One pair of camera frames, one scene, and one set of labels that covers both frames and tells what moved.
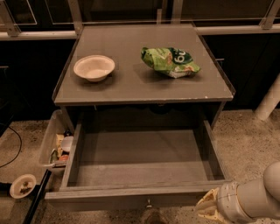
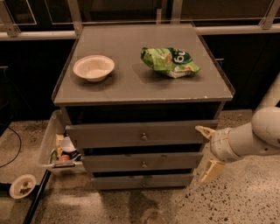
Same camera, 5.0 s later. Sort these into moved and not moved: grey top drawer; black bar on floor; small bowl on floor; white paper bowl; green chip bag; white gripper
Moved: grey top drawer; white gripper
Not moved: small bowl on floor; green chip bag; black bar on floor; white paper bowl
